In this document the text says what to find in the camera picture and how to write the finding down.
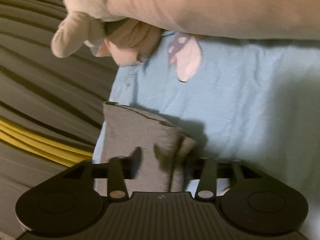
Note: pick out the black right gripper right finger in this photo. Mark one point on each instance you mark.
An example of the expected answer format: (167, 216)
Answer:
(165, 158)

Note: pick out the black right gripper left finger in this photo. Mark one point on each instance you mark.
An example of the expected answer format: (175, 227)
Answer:
(132, 163)

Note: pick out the grey knit pants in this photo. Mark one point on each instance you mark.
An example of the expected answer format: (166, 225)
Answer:
(126, 128)

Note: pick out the left hand in sleeve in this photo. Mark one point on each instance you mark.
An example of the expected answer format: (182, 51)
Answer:
(129, 42)

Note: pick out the grey and yellow curtain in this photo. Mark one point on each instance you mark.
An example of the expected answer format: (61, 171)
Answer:
(51, 108)

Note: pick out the light blue mushroom bedsheet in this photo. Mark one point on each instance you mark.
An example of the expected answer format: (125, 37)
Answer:
(252, 100)

